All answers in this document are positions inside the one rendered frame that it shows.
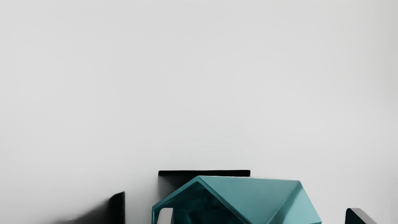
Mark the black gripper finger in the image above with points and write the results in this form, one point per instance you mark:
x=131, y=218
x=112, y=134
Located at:
x=356, y=217

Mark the teal faceted mug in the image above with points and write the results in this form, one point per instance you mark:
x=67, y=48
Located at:
x=248, y=199

